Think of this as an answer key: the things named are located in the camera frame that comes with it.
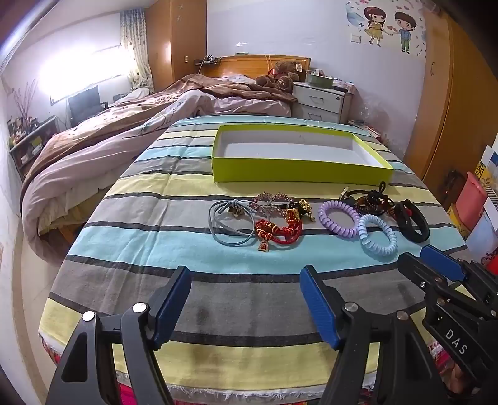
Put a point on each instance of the white nightstand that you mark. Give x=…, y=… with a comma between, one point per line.
x=319, y=101

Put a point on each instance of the wooden wardrobe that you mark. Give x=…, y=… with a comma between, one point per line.
x=183, y=39

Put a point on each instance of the black red object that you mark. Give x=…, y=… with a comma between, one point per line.
x=453, y=185

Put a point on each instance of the black wristband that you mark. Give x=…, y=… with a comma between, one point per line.
x=412, y=235

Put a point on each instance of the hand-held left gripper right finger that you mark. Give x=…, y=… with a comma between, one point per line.
x=317, y=307

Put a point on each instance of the window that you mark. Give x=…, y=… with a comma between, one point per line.
x=85, y=74

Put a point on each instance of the black chair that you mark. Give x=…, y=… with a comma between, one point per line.
x=83, y=103

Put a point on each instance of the wooden door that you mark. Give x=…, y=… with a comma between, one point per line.
x=459, y=97

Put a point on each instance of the yellow printed box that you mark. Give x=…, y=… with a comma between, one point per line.
x=458, y=220

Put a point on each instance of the crystal hair clip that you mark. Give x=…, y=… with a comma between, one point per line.
x=272, y=202

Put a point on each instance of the brown teddy bear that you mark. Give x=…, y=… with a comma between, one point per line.
x=280, y=80

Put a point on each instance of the striped blanket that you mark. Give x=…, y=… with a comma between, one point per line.
x=155, y=218

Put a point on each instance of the cartoon couple wall sticker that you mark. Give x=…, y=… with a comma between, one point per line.
x=389, y=23

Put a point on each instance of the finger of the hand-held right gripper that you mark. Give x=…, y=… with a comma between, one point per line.
x=443, y=261
x=420, y=276

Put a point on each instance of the green cardboard box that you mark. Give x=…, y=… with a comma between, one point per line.
x=272, y=167

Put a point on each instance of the floral curtain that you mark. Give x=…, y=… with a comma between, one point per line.
x=136, y=50

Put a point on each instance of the dried branches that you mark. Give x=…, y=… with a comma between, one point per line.
x=25, y=101

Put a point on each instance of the wooden headboard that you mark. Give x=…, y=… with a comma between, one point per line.
x=241, y=64

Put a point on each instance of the green basin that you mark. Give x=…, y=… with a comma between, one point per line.
x=319, y=81

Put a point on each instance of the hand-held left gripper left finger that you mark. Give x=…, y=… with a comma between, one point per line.
x=171, y=307

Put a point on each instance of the cluttered side shelf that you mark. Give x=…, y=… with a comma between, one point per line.
x=35, y=148

